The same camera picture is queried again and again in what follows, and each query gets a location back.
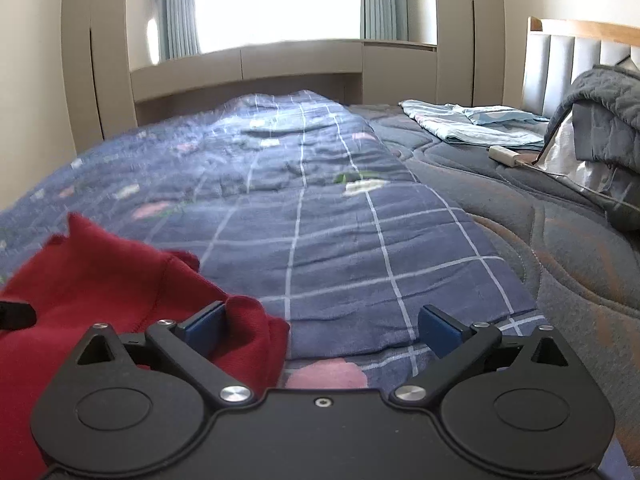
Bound white charger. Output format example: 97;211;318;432
487;145;525;167

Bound padded headboard with wooden frame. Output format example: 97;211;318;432
520;16;640;122

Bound bright window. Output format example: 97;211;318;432
190;0;364;56

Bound light blue folded sheet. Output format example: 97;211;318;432
399;99;552;152

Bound grey quilted comforter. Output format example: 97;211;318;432
532;62;640;232

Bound light blue curtain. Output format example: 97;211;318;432
156;0;202;62
360;0;410;42

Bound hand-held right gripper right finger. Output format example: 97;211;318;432
390;305;571;406

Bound beige window bench cabinet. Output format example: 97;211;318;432
129;37;440;127

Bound blue plaid floral blanket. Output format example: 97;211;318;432
0;90;548;480

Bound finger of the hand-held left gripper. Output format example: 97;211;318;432
0;300;37;332

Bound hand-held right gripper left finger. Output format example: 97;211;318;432
75;301;253;406

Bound beige wardrobe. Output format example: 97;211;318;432
60;0;162;147
405;0;507;111

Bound red garment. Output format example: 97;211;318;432
0;212;291;480

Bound grey quilted mattress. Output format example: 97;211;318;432
345;102;640;480

